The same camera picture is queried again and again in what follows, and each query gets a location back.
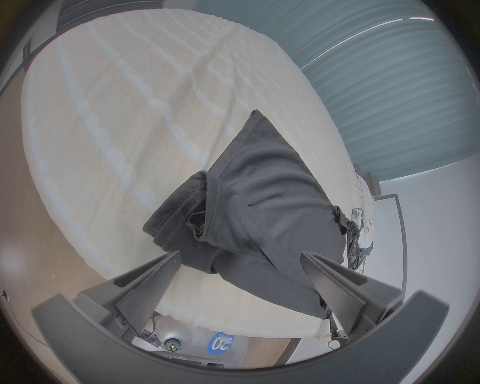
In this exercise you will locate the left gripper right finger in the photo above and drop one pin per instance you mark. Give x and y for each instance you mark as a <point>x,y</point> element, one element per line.
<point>345,296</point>

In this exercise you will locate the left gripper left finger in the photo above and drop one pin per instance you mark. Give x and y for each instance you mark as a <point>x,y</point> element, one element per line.
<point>150,292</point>

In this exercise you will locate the black T-shirt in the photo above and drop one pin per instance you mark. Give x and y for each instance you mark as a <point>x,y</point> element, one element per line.
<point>262,195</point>

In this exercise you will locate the pile of clothes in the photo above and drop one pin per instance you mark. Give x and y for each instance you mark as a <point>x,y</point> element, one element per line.
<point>365,232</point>

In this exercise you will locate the bed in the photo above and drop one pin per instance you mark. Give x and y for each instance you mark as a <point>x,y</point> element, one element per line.
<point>131,112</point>

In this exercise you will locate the black shiny garment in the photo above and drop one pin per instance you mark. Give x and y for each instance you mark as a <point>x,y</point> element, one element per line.
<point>354,247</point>

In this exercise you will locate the white printed pillow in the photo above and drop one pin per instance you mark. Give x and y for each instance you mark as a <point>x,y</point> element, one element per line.
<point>365,195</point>

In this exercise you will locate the grey bedside table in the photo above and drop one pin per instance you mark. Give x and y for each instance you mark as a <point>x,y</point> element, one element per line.
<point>375,183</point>

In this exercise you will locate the blue-green curtain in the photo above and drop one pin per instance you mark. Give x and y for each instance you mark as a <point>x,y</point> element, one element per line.
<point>393,112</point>
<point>300,30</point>

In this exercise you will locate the black chest of drawers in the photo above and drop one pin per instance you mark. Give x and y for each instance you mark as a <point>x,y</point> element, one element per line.
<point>112,9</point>

